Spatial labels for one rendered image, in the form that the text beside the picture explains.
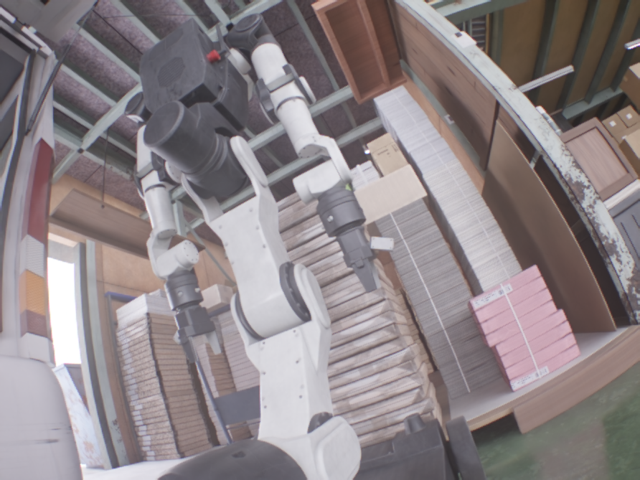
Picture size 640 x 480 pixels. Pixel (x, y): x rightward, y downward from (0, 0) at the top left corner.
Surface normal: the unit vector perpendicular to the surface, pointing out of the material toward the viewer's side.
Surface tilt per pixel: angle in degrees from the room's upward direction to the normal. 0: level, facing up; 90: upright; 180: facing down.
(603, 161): 90
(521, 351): 90
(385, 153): 90
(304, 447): 58
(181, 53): 105
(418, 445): 45
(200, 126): 113
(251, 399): 98
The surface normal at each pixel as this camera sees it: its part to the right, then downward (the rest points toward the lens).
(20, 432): 0.89, -0.44
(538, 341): -0.40, -0.25
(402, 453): -0.47, -0.81
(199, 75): -0.23, -0.05
